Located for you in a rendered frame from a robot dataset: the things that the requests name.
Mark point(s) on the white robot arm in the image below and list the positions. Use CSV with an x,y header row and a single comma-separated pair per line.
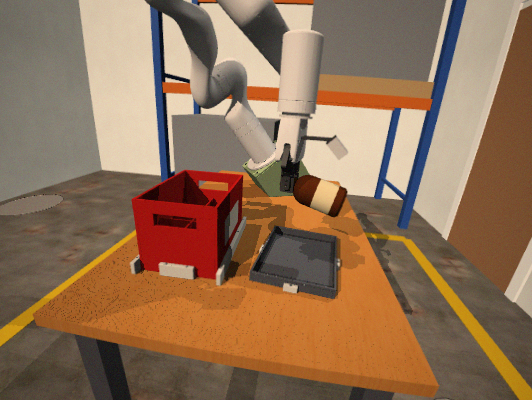
x,y
296,56

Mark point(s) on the red crate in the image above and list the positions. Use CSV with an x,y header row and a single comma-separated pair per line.
x,y
173,239

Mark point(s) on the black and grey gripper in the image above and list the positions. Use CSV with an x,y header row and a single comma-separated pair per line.
x,y
289,142

